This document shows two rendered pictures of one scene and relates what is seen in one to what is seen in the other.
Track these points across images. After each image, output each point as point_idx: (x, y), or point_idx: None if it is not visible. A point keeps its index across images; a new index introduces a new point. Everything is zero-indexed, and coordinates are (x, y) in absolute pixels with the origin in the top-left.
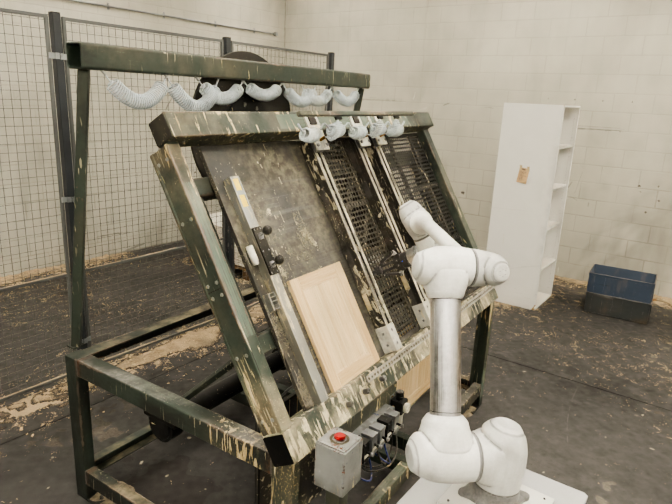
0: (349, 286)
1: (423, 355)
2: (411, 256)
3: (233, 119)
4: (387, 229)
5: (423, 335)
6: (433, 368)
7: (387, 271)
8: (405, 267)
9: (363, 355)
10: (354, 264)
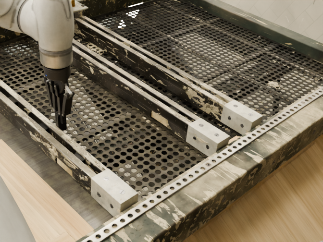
0: (20, 160)
1: (210, 190)
2: (41, 56)
3: None
4: (105, 77)
5: (203, 163)
6: None
7: (123, 120)
8: (57, 79)
9: (50, 241)
10: (28, 131)
